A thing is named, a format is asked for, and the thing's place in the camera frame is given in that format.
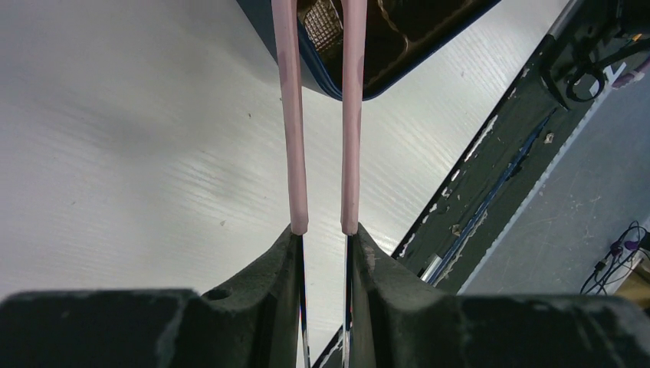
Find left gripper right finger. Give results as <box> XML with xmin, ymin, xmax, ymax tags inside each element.
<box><xmin>350</xmin><ymin>228</ymin><xmax>649</xmax><ymax>367</ymax></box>

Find blue chocolate box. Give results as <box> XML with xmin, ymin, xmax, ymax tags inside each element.
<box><xmin>235</xmin><ymin>0</ymin><xmax>504</xmax><ymax>101</ymax></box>

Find pink cat paw tongs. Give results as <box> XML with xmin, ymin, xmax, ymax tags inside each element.
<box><xmin>271</xmin><ymin>1</ymin><xmax>367</xmax><ymax>367</ymax></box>

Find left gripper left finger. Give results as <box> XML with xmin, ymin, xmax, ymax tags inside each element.
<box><xmin>1</xmin><ymin>230</ymin><xmax>304</xmax><ymax>367</ymax></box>

